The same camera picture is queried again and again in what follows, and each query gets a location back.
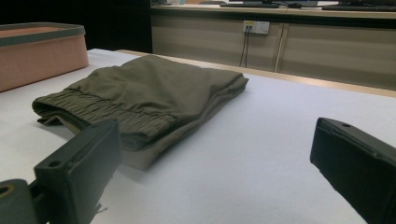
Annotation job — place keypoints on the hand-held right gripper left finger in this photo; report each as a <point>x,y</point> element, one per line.
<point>77,174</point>

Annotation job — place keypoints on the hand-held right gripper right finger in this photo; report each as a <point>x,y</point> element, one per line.
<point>358,165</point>

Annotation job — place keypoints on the olive green pants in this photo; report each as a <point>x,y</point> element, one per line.
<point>149,93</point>

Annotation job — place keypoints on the beige wooden counter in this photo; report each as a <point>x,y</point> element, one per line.
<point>342,53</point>

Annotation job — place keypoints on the dark flat keyboard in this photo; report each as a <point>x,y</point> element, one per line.
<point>358,8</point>

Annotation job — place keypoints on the black computer mouse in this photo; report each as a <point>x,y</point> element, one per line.
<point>294,5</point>

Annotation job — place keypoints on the black keyboard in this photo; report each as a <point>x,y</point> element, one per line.
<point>249,5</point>

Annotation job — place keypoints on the white wall socket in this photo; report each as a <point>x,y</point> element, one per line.
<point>257,27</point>

